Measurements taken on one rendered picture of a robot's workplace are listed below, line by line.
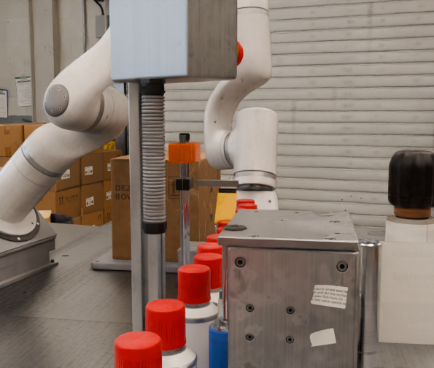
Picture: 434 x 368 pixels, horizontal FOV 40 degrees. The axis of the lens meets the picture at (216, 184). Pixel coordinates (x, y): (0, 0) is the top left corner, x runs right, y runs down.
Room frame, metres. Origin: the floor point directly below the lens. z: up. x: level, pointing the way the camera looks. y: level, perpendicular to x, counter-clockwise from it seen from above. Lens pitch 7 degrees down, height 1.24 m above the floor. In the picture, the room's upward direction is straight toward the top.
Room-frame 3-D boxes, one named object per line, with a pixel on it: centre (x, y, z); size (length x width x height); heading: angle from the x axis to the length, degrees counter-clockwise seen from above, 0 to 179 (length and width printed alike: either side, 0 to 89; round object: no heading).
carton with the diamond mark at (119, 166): (1.67, 0.13, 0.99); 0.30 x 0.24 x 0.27; 169
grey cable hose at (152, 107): (0.80, 0.09, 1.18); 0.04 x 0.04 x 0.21
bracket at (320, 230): (0.52, -0.07, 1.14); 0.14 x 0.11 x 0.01; 170
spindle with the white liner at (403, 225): (0.98, -0.33, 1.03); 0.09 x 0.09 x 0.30
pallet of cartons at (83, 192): (5.07, 1.44, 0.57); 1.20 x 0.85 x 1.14; 162
